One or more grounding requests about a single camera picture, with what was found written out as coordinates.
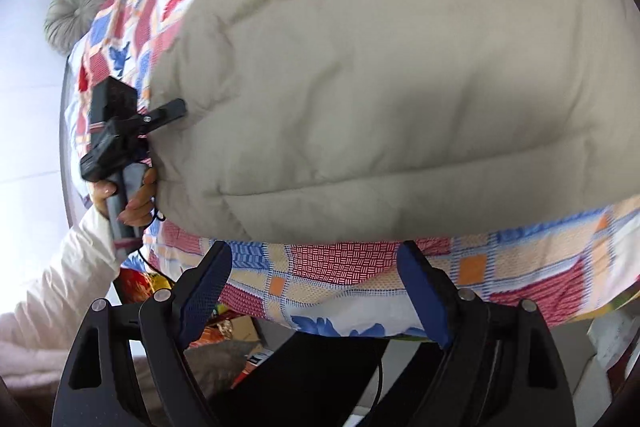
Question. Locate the beige quilted duvet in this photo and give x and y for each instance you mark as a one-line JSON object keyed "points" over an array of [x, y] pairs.
{"points": [[375, 82]]}

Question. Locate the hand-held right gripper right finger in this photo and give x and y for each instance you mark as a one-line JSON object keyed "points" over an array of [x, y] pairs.
{"points": [[422, 297]]}

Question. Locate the person's left hand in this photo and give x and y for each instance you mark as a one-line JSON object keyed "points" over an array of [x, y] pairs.
{"points": [[142, 202]]}

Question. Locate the patchwork printed bedspread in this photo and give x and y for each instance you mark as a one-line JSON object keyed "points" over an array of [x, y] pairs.
{"points": [[325, 267]]}

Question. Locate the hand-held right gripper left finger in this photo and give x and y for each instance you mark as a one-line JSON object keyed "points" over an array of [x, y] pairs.
{"points": [[205, 292]]}

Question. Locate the red yellow packet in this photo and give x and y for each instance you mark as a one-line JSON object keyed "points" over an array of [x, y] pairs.
{"points": [[140, 284]]}

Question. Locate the orange packet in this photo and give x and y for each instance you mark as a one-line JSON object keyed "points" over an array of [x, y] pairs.
{"points": [[215, 329]]}

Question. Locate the white cardboard box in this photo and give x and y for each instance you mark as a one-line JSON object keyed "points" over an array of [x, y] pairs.
{"points": [[610, 337]]}

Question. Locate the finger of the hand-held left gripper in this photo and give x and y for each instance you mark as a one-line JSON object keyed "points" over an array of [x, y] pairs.
{"points": [[165, 114]]}

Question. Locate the round grey-green cushion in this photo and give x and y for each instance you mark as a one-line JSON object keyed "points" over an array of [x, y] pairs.
{"points": [[70, 19]]}

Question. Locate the person's left forearm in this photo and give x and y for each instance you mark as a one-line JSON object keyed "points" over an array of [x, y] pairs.
{"points": [[65, 277]]}

